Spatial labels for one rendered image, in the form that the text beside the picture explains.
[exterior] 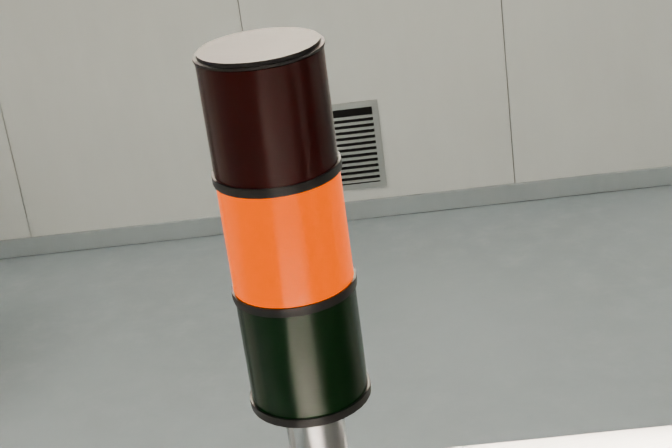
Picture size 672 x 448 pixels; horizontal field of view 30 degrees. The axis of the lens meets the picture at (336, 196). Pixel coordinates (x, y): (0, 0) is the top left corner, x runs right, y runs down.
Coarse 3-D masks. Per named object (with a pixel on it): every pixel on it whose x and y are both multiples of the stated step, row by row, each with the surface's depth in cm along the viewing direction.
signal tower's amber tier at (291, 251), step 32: (320, 192) 47; (224, 224) 48; (256, 224) 47; (288, 224) 47; (320, 224) 47; (256, 256) 48; (288, 256) 47; (320, 256) 48; (256, 288) 48; (288, 288) 48; (320, 288) 48
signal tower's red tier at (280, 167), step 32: (288, 64) 45; (320, 64) 46; (224, 96) 45; (256, 96) 45; (288, 96) 45; (320, 96) 46; (224, 128) 46; (256, 128) 45; (288, 128) 46; (320, 128) 46; (224, 160) 47; (256, 160) 46; (288, 160) 46; (320, 160) 47
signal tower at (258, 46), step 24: (216, 48) 47; (240, 48) 47; (264, 48) 46; (288, 48) 46; (312, 48) 46; (336, 168) 48; (240, 192) 47; (264, 192) 46; (288, 192) 46; (264, 312) 48; (288, 312) 48; (312, 312) 48; (288, 432) 53; (312, 432) 52; (336, 432) 52
